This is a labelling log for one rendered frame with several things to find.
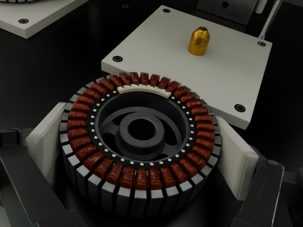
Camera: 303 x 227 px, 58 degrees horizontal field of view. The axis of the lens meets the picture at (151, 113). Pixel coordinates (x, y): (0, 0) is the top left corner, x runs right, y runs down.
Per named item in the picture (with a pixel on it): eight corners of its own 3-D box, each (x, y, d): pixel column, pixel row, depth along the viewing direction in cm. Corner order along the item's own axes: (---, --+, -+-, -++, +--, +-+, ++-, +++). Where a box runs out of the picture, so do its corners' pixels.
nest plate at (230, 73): (245, 130, 24) (250, 121, 24) (100, 70, 27) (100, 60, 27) (268, 50, 34) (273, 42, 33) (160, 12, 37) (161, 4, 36)
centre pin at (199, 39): (202, 58, 29) (209, 35, 27) (185, 52, 30) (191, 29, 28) (207, 49, 30) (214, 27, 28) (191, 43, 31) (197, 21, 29)
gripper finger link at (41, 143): (40, 190, 15) (25, 189, 15) (67, 139, 21) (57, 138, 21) (39, 138, 14) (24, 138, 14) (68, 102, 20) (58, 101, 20)
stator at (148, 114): (219, 225, 18) (239, 201, 16) (46, 215, 17) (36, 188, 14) (199, 105, 26) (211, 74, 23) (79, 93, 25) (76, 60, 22)
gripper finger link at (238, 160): (247, 154, 15) (260, 155, 15) (212, 115, 22) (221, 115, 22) (236, 201, 16) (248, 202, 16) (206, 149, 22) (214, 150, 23)
